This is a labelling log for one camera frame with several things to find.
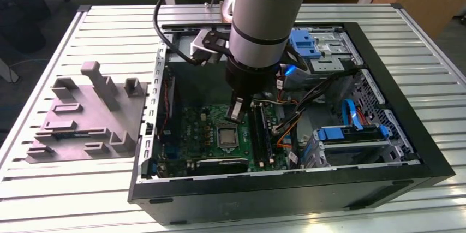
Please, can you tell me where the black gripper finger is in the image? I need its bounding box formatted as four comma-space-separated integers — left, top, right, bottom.
225, 95, 252, 123

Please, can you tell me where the silver CPU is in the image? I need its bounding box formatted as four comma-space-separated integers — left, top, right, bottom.
220, 128, 237, 146

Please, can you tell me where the black RAM slot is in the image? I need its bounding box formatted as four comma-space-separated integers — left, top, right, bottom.
247, 101, 265, 167
256, 101, 276, 164

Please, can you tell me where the green motherboard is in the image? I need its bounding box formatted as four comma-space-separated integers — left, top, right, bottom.
151, 98, 291, 178

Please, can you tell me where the grey power supply unit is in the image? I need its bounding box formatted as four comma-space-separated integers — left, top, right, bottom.
165, 35, 233, 103

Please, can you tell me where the black graphics card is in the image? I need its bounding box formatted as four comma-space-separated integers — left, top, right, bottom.
195, 157, 248, 175

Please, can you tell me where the empty blue disk carrier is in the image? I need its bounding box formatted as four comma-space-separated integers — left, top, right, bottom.
290, 29, 320, 59

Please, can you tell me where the metal disk bay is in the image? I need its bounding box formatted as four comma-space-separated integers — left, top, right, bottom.
300, 134, 419, 169
281, 29, 364, 89

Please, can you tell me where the hard disk in blue carrier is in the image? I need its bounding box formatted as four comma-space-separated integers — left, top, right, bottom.
316, 124, 390, 144

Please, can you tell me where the black PC case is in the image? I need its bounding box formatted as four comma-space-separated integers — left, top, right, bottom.
127, 21, 456, 227

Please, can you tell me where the grey parts rack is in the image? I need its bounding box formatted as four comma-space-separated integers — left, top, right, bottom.
25, 61, 151, 164

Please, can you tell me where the RAM stick with blue label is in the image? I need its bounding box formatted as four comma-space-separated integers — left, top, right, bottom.
49, 131, 92, 139

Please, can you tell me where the black office chair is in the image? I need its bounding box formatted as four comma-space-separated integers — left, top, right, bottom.
0, 0, 52, 55

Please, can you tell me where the orange wire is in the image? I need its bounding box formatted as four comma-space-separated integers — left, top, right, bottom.
275, 130, 294, 151

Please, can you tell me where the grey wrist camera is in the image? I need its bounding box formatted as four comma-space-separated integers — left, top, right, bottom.
189, 29, 229, 67

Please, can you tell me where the black wire bundle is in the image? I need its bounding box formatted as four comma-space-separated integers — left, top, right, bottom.
272, 68, 364, 135

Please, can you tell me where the blue flat wire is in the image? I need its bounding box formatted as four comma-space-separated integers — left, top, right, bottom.
342, 98, 364, 132

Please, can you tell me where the red wire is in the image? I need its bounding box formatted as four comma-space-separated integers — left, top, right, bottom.
355, 107, 374, 127

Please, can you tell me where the black cable of grey camera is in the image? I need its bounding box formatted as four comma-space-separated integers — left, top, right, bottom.
152, 0, 219, 66

